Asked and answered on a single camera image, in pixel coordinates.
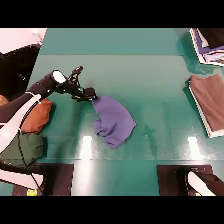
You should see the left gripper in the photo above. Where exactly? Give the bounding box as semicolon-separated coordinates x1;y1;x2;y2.
71;86;98;103

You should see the purple T-shirt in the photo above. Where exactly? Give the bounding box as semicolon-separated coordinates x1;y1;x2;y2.
91;95;137;150

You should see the orange garment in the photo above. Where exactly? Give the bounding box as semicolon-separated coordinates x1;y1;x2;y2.
20;98;54;135

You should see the dark green garment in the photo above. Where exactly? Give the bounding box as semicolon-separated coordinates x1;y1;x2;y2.
0;131;46;168

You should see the heap of clothes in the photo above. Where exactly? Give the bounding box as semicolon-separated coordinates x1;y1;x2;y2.
189;27;224;67

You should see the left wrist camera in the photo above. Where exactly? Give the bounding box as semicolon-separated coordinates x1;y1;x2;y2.
67;65;85;88

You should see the black cable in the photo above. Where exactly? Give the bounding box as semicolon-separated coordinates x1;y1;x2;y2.
16;131;46;197

